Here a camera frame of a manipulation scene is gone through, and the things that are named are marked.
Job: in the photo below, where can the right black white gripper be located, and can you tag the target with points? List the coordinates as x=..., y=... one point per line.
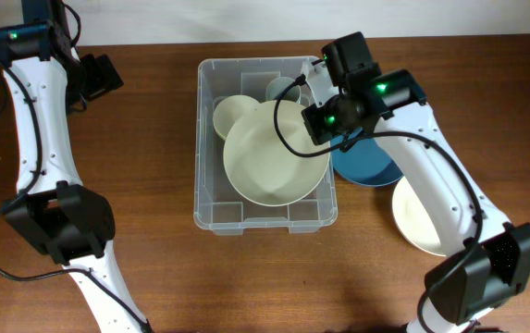
x=320, y=133

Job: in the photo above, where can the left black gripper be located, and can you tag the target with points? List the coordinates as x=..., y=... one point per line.
x=109, y=78

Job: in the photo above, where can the blue shallow bowl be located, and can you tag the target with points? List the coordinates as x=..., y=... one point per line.
x=366, y=164

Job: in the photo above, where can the grey white cup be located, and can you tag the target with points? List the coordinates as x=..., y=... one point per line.
x=278, y=85

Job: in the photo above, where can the cream bowl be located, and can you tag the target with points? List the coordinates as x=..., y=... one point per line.
x=260, y=168
x=413, y=221

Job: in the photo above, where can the white small bowl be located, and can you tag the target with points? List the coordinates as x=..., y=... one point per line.
x=229, y=110

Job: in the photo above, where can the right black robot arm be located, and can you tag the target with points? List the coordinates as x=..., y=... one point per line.
x=488, y=258

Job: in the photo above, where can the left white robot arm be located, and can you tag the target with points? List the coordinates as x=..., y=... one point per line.
x=53, y=212

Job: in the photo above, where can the clear plastic storage container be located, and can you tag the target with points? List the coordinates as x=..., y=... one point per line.
x=217, y=205

